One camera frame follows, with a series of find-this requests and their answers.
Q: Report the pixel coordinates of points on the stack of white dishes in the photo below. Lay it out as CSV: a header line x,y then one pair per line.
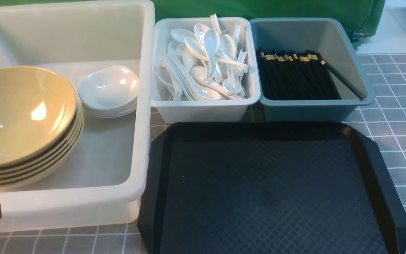
x,y
112,113

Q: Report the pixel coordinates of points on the stack of yellow bowls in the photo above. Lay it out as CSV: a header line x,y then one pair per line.
x,y
40,124

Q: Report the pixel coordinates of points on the teal plastic chopstick bin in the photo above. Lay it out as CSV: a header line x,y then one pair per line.
x,y
327,37

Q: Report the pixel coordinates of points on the black chopsticks bundle in bin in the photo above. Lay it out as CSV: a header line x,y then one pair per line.
x,y
288,75

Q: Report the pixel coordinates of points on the white spoons pile in bin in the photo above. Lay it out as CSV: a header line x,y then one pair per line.
x,y
202,59

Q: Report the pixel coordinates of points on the black serving tray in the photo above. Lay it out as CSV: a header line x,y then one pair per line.
x,y
269,188

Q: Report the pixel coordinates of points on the large white plastic tub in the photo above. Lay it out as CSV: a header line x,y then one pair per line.
x,y
104,177

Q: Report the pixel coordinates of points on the green cloth backdrop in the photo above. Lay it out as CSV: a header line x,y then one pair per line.
x,y
353,15

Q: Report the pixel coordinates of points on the white plastic spoon bin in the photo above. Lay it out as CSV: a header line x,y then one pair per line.
x,y
208,110

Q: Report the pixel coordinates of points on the white square side dish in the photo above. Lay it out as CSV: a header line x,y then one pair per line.
x,y
110,88

